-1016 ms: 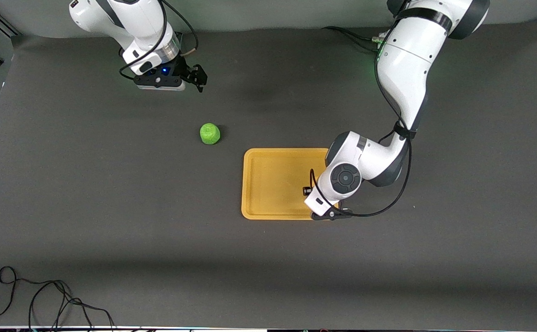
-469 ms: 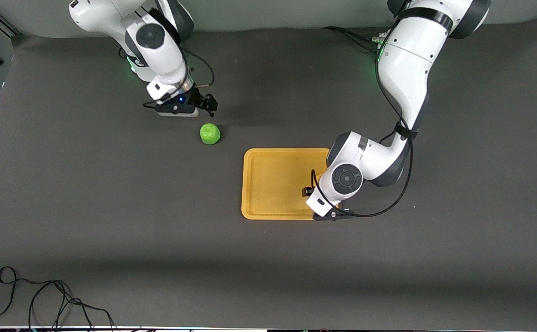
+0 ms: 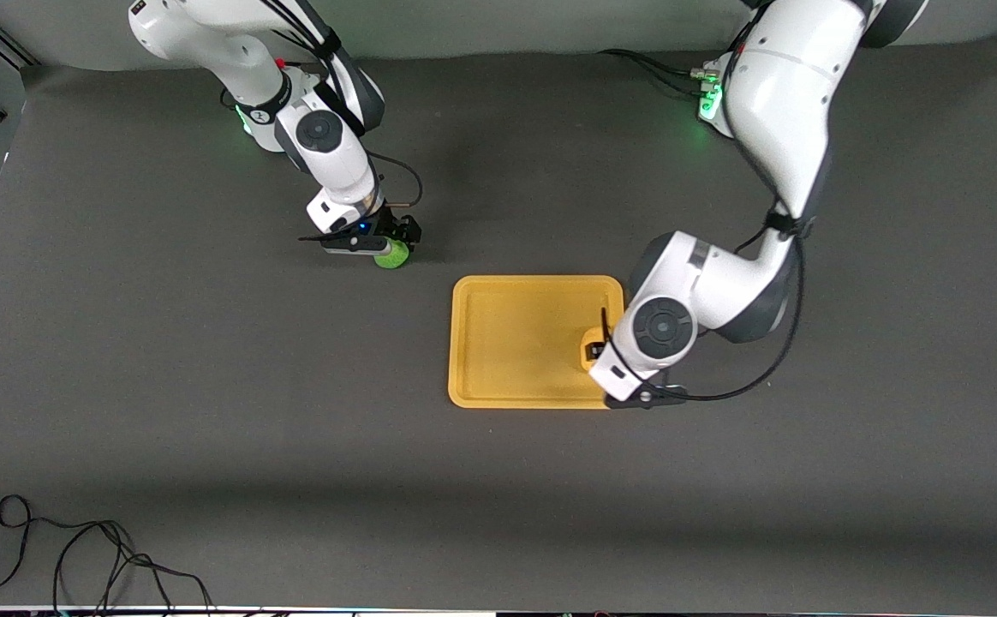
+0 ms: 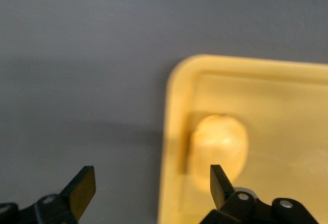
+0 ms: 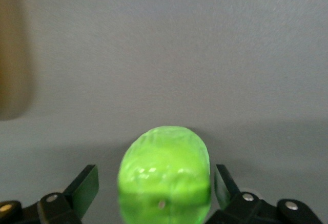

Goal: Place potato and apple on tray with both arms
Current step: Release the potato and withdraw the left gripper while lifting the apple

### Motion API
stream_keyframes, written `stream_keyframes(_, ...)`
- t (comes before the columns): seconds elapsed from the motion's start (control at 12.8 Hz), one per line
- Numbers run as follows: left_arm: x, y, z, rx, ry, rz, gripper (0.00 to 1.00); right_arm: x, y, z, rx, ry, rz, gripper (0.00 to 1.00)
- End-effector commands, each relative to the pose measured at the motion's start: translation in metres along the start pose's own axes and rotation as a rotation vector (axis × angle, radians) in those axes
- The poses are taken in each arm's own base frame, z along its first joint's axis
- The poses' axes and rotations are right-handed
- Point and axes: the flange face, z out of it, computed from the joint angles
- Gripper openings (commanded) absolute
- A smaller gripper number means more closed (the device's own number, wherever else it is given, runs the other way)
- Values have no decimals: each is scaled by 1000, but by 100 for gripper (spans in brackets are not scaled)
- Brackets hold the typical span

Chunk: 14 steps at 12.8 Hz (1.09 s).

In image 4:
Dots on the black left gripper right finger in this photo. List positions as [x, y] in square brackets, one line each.
[225, 198]

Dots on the yellow plastic tray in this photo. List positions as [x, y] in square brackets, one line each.
[282, 101]

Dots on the yellow potato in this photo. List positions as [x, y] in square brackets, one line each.
[220, 144]

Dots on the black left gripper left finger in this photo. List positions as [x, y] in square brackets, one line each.
[77, 195]

